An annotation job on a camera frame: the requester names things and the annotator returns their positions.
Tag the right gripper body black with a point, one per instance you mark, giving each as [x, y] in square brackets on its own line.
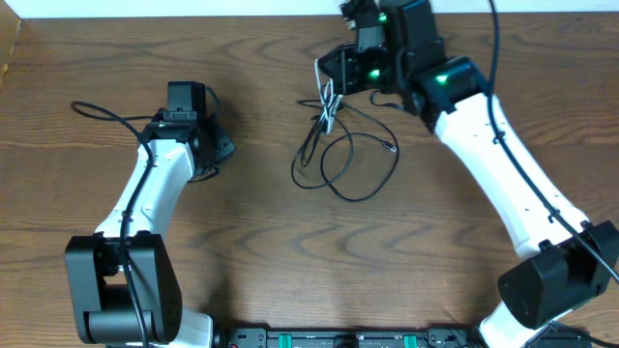
[361, 72]

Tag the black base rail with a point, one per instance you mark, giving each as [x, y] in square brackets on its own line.
[262, 338]

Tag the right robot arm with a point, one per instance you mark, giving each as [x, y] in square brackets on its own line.
[565, 260]

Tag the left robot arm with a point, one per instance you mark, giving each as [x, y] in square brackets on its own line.
[123, 287]

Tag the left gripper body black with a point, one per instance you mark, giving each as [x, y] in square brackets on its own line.
[221, 145]

